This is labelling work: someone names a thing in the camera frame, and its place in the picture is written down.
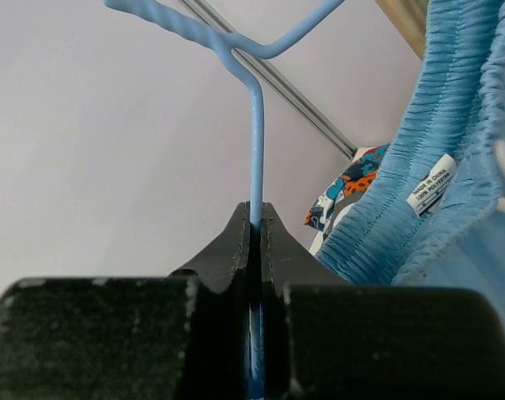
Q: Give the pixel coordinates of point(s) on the left aluminium corner post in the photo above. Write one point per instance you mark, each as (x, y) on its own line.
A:
(206, 13)

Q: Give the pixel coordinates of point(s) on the blue hanger of blue shorts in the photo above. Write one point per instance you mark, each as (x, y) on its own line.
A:
(223, 44)

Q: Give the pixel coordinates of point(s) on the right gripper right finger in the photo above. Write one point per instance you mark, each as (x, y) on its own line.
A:
(325, 338)

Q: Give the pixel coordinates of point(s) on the colourful patterned shorts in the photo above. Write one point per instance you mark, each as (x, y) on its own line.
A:
(334, 203)

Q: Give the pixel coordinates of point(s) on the wooden clothes rack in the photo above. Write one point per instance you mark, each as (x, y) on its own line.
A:
(409, 17)

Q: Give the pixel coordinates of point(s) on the light blue shorts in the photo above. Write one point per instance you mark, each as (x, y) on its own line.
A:
(435, 214)

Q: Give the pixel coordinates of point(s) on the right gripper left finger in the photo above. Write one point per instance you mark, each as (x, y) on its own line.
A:
(175, 337)

